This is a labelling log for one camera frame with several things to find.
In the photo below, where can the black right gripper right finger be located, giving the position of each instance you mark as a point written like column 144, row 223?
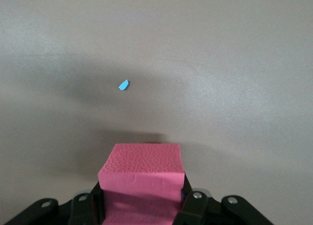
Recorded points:
column 195, row 208

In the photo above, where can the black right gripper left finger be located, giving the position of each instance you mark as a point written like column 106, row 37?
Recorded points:
column 80, row 208

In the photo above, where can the red foam cube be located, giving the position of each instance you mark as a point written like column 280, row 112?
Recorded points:
column 144, row 166

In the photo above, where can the tiny blue crumb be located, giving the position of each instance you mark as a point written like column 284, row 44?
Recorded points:
column 124, row 85

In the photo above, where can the brown table cover sheet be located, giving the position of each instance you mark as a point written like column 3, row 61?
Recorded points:
column 220, row 63

